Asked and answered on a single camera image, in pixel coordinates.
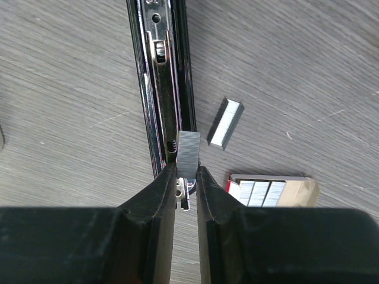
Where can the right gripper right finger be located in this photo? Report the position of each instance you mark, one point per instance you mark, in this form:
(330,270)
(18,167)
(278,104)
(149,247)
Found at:
(240,244)

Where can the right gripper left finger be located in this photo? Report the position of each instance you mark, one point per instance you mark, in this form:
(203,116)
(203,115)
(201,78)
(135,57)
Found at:
(130,243)

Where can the grey staple strip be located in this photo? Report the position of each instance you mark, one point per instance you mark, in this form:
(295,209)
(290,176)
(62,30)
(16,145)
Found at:
(187,159)
(225,123)

